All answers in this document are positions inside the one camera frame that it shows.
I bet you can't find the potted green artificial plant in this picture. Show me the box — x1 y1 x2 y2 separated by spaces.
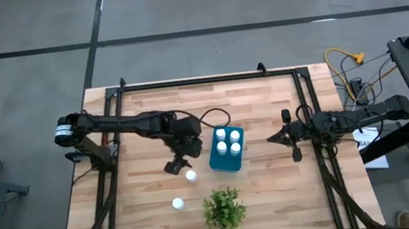
199 185 249 229

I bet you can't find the white paper sheet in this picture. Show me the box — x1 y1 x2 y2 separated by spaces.
352 124 390 172

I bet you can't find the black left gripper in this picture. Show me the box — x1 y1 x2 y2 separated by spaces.
160 133 208 178

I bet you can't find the yellow extension cable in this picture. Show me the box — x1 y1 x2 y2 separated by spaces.
323 41 401 105

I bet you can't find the black camera cable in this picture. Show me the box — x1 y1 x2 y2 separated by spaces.
293 103 316 123
173 104 233 134

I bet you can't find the teal plastic basket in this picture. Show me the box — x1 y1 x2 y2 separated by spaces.
204 124 249 176

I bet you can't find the black metal table frame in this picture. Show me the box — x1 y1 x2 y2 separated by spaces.
45 51 386 229

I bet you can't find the black power strip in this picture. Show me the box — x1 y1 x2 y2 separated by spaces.
348 77 371 108

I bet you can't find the black left camera cable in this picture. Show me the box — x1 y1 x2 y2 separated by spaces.
173 104 233 134

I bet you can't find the person's shoe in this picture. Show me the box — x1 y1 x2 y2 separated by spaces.
396 210 409 229

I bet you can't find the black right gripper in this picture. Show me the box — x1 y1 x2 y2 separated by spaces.
264 105 319 167

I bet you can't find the black right camera cable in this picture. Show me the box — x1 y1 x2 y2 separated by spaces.
293 103 316 123

